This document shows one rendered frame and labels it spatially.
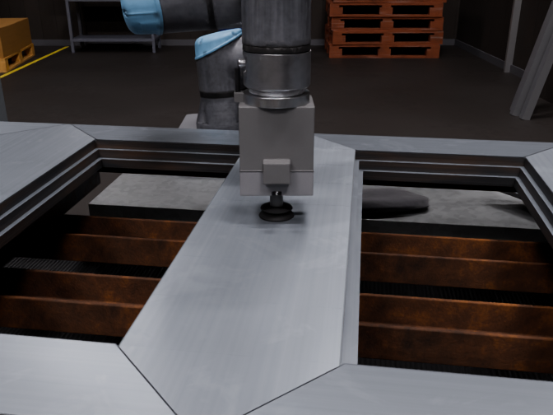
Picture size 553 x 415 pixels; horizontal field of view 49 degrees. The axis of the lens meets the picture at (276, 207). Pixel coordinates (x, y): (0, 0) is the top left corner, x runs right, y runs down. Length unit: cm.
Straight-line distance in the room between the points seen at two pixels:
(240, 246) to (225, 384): 23
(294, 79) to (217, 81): 79
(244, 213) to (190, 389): 33
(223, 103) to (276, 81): 80
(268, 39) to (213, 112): 82
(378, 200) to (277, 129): 57
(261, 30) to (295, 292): 27
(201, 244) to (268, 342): 20
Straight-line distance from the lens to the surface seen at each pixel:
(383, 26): 759
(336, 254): 65
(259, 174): 69
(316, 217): 73
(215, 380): 47
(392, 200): 121
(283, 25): 64
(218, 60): 143
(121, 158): 108
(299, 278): 60
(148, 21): 76
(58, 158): 100
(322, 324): 53
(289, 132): 67
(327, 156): 96
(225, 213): 74
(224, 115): 145
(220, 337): 52
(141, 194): 132
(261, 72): 65
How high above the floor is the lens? 115
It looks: 23 degrees down
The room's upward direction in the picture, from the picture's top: straight up
